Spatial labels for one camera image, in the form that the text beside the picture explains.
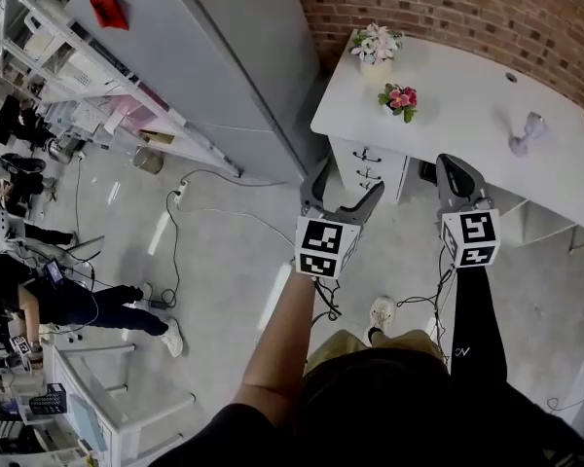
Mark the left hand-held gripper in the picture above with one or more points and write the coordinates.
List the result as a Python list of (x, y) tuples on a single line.
[(321, 243)]

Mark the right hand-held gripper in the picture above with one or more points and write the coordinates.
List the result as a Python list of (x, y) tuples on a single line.
[(477, 234)]

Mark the person's right forearm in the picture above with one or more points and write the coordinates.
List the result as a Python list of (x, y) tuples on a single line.
[(477, 324)]

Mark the person's left forearm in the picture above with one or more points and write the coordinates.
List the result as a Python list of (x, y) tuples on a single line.
[(277, 348)]

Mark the white desk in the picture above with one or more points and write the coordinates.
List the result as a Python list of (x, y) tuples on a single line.
[(457, 95)]

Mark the person's white right shoe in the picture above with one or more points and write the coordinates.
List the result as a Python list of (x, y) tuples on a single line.
[(382, 312)]

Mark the person's khaki shorts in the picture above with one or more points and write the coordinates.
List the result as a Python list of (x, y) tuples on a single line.
[(340, 346)]

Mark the pink white flower pot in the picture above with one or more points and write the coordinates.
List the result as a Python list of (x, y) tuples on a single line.
[(375, 49)]

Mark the white power strip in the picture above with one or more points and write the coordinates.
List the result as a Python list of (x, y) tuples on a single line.
[(182, 189)]

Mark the cardboard box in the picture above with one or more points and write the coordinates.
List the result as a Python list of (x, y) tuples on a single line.
[(158, 137)]

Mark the grey refrigerator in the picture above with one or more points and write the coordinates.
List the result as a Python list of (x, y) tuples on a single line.
[(199, 66)]

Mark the metal waste bin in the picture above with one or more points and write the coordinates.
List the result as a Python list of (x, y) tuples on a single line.
[(148, 161)]

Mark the person's black shirt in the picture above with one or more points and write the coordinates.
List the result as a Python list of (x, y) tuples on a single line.
[(379, 406)]

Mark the pink storage box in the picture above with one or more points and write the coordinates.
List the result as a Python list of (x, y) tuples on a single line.
[(124, 110)]

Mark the white metal shelving rack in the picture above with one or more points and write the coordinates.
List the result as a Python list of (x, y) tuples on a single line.
[(78, 76)]

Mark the red paper decoration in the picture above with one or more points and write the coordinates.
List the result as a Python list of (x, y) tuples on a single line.
[(108, 10)]

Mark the white table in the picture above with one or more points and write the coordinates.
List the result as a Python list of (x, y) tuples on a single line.
[(119, 423)]

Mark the teal box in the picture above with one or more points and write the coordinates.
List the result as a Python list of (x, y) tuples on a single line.
[(85, 421)]

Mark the black mesh basket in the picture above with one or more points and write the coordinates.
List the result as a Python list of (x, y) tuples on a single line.
[(48, 399)]

